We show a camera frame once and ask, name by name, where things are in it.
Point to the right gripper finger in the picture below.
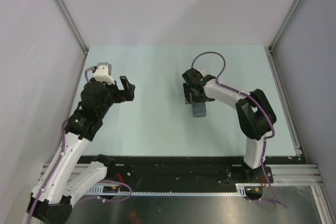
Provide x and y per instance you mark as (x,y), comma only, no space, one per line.
(187,93)
(201,98)

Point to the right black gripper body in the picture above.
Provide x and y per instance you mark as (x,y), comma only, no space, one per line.
(193,94)

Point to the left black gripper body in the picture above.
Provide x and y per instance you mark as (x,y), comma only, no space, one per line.
(113,95)

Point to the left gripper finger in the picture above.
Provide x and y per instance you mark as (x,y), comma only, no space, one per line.
(129,92)
(126,84)

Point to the grey glasses case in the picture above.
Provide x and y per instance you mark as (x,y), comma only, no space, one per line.
(199,109)

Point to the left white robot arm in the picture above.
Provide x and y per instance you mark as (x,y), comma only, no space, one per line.
(54,197)

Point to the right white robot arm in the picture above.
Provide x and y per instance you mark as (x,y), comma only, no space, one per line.
(255,114)

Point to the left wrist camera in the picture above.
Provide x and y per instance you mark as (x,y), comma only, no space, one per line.
(103,73)

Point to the left aluminium frame post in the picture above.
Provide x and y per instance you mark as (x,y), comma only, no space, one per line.
(71,25)

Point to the aluminium frame post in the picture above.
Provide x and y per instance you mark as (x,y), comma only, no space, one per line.
(289,17)
(71,25)

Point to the right aluminium frame post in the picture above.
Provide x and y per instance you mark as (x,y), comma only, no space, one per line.
(289,17)

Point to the grey slotted cable duct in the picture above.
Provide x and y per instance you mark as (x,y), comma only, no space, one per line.
(232,190)

